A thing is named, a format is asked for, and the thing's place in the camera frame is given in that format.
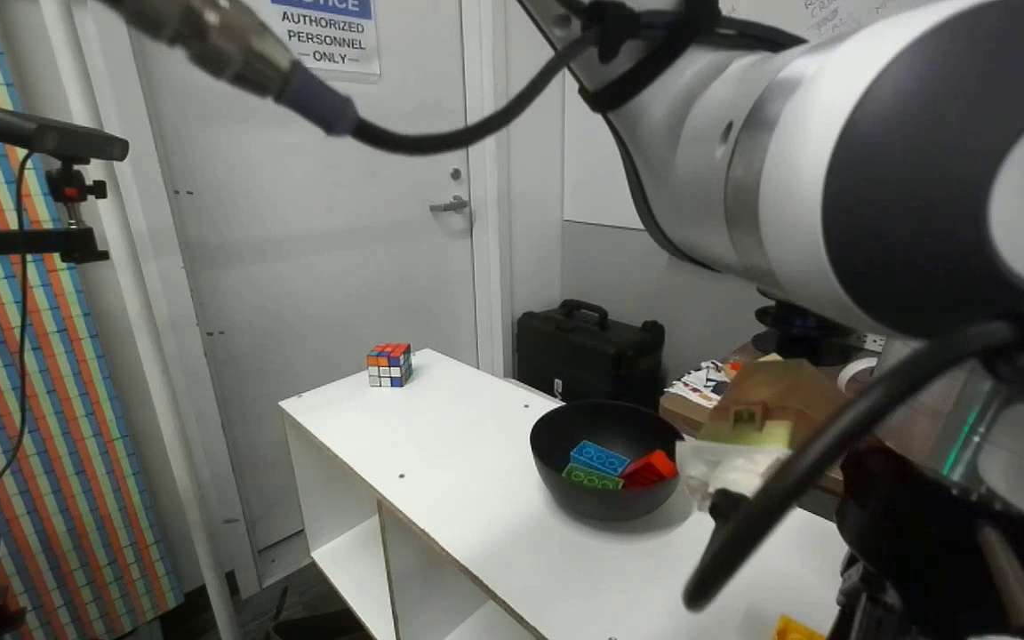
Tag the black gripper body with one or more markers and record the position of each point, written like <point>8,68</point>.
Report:
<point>909,544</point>

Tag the red building block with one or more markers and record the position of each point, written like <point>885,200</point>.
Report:
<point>653,471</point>

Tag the blue building block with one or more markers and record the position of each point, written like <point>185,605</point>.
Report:
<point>600,455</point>

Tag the black bowl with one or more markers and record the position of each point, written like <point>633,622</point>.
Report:
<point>605,503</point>

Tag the white open cabinet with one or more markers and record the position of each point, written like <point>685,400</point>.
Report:
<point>452,499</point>

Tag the black filament spool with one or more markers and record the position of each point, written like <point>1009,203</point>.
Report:
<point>789,331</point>

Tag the wooden desk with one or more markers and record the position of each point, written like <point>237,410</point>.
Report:
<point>688,414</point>

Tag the black hard carrying case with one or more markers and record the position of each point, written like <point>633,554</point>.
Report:
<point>587,358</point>

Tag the Rubik's cube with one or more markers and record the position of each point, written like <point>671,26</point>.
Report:
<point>389,362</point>

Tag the white door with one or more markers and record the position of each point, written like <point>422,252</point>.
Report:
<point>347,262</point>

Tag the blue white door sign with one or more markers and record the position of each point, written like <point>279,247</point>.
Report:
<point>321,28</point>

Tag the multicoloured striped panel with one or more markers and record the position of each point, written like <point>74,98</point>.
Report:
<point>38,449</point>

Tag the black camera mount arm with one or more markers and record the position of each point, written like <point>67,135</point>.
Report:
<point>27,241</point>

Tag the black camera on mount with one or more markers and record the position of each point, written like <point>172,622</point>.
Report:
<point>53,135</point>

